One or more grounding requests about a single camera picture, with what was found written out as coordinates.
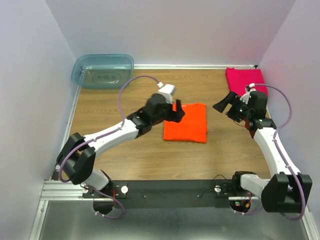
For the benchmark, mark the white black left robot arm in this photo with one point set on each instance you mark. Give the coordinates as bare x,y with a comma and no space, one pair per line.
79,153

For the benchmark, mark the orange t shirt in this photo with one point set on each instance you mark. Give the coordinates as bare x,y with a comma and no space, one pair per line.
192,128

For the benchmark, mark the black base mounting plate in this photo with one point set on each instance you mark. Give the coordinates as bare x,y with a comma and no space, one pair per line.
172,194

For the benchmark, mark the folded pink t shirt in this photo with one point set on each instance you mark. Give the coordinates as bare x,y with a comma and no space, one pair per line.
238,79

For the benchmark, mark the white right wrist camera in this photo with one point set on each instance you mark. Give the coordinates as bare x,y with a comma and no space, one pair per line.
248,89

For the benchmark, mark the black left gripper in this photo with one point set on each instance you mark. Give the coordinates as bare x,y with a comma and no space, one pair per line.
177,116

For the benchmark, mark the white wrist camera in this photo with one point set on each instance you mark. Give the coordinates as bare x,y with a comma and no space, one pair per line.
248,89
167,90

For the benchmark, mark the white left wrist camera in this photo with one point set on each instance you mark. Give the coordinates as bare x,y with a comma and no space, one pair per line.
167,90

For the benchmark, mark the aluminium frame rail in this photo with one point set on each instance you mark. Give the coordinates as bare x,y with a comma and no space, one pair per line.
54,190

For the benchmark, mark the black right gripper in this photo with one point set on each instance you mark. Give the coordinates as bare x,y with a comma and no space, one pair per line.
229,98

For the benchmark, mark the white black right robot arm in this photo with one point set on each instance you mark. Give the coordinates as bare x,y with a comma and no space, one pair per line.
288,190

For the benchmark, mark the teal plastic basin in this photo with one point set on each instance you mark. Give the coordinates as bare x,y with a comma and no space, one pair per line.
102,71

